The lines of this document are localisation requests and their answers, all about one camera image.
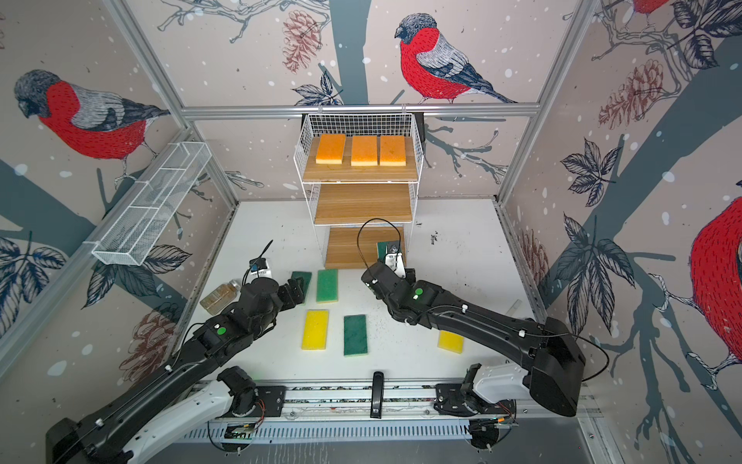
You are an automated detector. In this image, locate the dark green sponge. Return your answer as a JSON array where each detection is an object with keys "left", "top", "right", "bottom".
[
  {"left": 343, "top": 314, "right": 368, "bottom": 357},
  {"left": 377, "top": 241, "right": 401, "bottom": 262},
  {"left": 291, "top": 271, "right": 312, "bottom": 296}
]

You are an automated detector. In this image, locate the black handle on rail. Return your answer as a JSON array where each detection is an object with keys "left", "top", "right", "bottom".
[{"left": 369, "top": 371, "right": 385, "bottom": 420}]

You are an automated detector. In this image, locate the white wire three-tier shelf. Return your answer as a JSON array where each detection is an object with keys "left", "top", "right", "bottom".
[{"left": 294, "top": 112, "right": 425, "bottom": 269}]

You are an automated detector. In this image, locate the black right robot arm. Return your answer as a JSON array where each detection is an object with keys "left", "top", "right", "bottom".
[{"left": 361, "top": 262, "right": 587, "bottom": 417}]

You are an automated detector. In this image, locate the white wire wall basket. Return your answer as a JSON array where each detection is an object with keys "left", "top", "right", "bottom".
[{"left": 92, "top": 141, "right": 212, "bottom": 266}]

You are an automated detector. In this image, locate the yellow sponge right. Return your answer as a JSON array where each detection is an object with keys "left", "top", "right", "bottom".
[{"left": 438, "top": 331, "right": 464, "bottom": 354}]

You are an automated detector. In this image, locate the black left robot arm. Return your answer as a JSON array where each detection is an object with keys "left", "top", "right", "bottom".
[{"left": 46, "top": 278, "right": 305, "bottom": 463}]

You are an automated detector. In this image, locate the bottom wooden shelf board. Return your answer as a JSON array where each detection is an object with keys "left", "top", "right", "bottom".
[{"left": 325, "top": 225, "right": 399, "bottom": 270}]

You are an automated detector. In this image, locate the top wooden shelf board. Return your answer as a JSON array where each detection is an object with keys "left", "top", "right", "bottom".
[{"left": 301, "top": 137, "right": 419, "bottom": 184}]

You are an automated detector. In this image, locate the yellow sponge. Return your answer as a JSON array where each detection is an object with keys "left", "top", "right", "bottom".
[
  {"left": 301, "top": 309, "right": 330, "bottom": 351},
  {"left": 438, "top": 331, "right": 464, "bottom": 354}
]

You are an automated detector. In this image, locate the light green sponge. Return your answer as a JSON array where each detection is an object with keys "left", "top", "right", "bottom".
[{"left": 316, "top": 269, "right": 338, "bottom": 304}]

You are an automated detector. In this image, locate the yellow sponge left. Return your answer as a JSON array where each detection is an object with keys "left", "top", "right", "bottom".
[{"left": 301, "top": 309, "right": 330, "bottom": 351}]

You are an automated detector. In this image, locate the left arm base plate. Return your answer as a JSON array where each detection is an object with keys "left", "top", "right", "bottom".
[{"left": 229, "top": 386, "right": 287, "bottom": 419}]

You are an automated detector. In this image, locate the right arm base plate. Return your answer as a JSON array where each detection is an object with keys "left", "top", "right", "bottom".
[{"left": 434, "top": 383, "right": 517, "bottom": 418}]

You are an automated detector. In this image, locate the orange sponge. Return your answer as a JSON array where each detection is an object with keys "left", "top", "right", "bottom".
[
  {"left": 315, "top": 133, "right": 347, "bottom": 165},
  {"left": 351, "top": 135, "right": 378, "bottom": 167},
  {"left": 379, "top": 135, "right": 407, "bottom": 167}
]

